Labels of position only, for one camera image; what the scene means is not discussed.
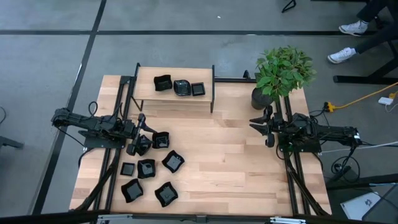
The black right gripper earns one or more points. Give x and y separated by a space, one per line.
275 127

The black metal floor bar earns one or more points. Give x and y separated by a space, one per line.
357 182

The person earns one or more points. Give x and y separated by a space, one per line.
377 39

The white box with logo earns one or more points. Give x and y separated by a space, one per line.
360 205

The wooden shelf with black legs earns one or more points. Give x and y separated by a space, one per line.
174 70

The grey chair base leg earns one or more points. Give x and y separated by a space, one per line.
9 142

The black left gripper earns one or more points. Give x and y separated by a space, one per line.
140 124

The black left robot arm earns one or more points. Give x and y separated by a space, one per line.
93 123

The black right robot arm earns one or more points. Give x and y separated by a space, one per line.
332 132

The silver metal bracket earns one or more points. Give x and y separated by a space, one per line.
287 221

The green plant in black pot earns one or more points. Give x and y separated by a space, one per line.
283 73

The black office desk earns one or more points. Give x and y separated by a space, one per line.
357 80

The white power adapter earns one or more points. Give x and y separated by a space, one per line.
385 100

